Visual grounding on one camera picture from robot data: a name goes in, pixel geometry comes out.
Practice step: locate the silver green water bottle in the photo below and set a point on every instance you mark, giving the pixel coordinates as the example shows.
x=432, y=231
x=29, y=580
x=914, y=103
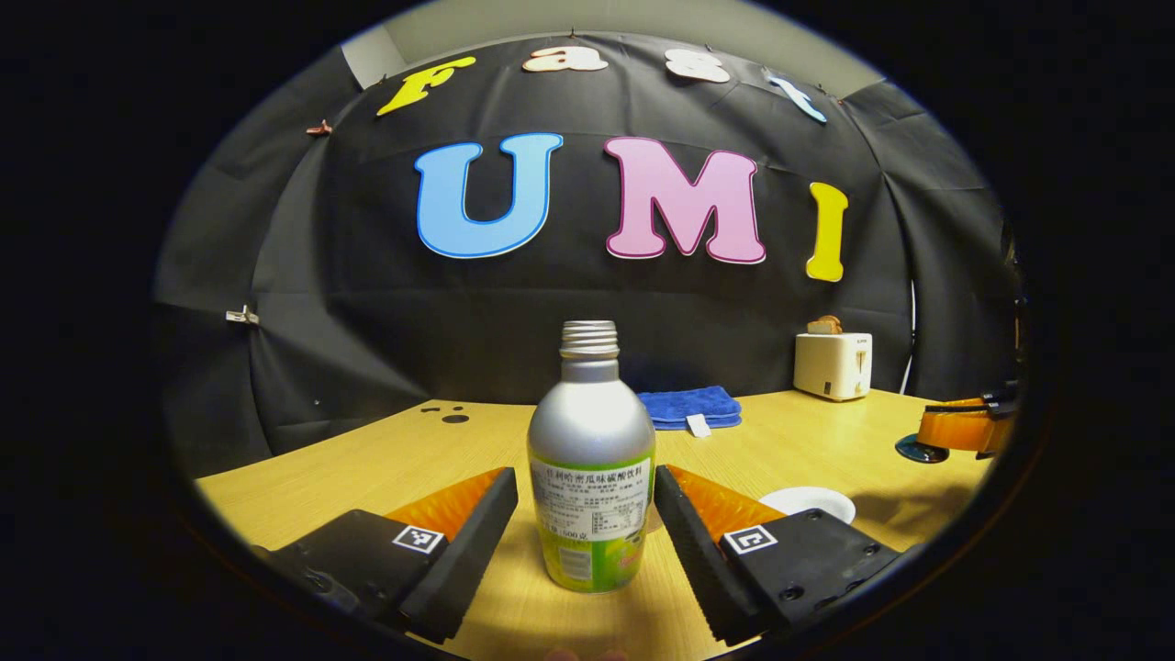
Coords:
x=587, y=431

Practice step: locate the white toaster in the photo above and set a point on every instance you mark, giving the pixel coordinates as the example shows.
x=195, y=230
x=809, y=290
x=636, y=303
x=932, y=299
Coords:
x=826, y=367

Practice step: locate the metal clip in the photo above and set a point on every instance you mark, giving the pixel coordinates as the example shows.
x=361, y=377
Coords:
x=242, y=317

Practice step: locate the folded blue towel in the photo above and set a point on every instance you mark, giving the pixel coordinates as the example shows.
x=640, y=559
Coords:
x=688, y=404

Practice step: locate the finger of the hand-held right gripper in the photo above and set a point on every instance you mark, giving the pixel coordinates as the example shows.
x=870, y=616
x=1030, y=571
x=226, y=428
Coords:
x=964, y=405
x=964, y=433

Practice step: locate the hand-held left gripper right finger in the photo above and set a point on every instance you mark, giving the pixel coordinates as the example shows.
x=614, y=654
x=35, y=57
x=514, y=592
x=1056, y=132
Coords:
x=688, y=551

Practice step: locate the bread slice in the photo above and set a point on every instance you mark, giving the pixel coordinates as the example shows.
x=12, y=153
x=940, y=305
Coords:
x=824, y=325

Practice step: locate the red clip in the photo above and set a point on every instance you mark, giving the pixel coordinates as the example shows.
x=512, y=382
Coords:
x=319, y=128

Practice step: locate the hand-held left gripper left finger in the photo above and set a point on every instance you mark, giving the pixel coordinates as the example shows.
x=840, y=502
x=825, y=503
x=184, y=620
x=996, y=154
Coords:
x=468, y=542

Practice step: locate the black backdrop cloth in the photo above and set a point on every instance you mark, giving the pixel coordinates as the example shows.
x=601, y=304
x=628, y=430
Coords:
x=459, y=312

